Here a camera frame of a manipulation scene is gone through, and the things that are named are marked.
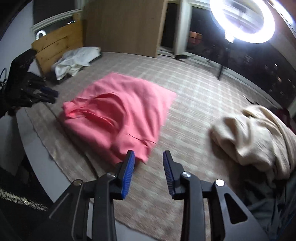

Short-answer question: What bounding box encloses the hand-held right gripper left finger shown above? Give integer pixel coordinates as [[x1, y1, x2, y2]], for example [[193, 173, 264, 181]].
[[49, 149, 136, 241]]

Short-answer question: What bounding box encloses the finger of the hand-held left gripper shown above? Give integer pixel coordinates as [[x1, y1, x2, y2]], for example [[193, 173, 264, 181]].
[[31, 91, 59, 105], [30, 80, 54, 93]]

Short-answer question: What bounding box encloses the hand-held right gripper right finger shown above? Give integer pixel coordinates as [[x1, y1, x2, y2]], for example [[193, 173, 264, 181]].
[[162, 150, 270, 241]]

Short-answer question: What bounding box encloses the pink shirt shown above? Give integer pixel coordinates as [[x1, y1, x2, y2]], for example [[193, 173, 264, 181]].
[[62, 72, 177, 165]]

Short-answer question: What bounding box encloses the white cloth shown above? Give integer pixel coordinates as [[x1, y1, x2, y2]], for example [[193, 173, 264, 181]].
[[51, 46, 101, 80]]

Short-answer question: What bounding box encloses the small wooden plank board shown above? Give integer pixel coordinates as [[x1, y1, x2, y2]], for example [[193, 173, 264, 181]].
[[31, 20, 84, 77]]

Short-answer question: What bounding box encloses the dark box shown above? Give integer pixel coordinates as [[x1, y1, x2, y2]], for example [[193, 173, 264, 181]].
[[47, 52, 102, 81]]

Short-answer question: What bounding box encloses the plaid rug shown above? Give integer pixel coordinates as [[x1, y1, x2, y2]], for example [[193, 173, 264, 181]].
[[25, 52, 285, 237]]

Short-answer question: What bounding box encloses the beige knit sweater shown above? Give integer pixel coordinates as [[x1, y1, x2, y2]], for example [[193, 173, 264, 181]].
[[210, 105, 296, 183]]

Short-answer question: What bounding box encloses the large wooden board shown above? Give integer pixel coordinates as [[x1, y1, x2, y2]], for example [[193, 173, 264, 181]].
[[82, 0, 168, 58]]

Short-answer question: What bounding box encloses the dark grey garment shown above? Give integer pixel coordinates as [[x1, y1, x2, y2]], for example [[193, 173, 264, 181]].
[[240, 176, 296, 241]]

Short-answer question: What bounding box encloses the black patterned floor rug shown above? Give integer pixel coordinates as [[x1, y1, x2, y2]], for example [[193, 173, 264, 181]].
[[0, 167, 50, 241]]

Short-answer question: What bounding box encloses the black tripod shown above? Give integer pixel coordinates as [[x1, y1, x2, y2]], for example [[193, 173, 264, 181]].
[[208, 39, 234, 80]]

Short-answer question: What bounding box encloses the dark red garment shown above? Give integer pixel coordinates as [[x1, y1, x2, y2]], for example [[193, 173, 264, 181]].
[[275, 108, 290, 127]]

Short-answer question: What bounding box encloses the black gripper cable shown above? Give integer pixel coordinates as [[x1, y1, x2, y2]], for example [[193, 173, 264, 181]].
[[0, 68, 9, 91]]

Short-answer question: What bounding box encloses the white window frame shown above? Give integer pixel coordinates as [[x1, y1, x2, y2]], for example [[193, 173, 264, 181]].
[[30, 0, 296, 105]]

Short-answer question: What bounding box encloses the ring light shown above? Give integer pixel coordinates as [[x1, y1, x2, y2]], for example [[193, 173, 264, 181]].
[[209, 0, 276, 44]]

